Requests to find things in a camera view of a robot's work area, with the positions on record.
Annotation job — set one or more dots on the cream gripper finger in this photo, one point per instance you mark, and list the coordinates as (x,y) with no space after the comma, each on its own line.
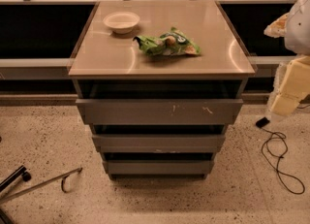
(294,88)
(277,28)

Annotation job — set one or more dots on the grey bottom drawer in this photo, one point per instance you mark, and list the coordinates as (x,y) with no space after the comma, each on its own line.
(158,168)

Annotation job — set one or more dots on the grey drawer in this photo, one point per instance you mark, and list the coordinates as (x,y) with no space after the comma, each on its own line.
(158,143)
(159,111)
(158,168)

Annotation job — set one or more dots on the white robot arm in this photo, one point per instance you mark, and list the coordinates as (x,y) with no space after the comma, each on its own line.
(297,37)

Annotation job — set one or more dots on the grey drawer cabinet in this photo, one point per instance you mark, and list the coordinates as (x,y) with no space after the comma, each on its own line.
(111,66)

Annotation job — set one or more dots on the grey middle drawer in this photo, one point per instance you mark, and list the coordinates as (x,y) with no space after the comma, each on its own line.
(158,143)

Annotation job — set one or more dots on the grey top drawer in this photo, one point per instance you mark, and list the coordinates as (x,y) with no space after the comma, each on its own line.
(159,111)

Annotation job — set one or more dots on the green chip bag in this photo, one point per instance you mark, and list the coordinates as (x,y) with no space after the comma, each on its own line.
(173,43)

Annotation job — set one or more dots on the white bowl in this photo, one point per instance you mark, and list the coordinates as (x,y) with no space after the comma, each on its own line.
(121,22)

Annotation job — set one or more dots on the black caster leg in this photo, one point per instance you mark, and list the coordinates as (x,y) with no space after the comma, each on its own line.
(19,172)

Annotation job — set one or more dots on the black power adapter with cable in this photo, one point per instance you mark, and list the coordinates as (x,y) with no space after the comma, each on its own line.
(273,150)

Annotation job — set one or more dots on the metal stand leg with strap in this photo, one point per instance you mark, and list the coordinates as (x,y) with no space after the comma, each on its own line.
(62,178)

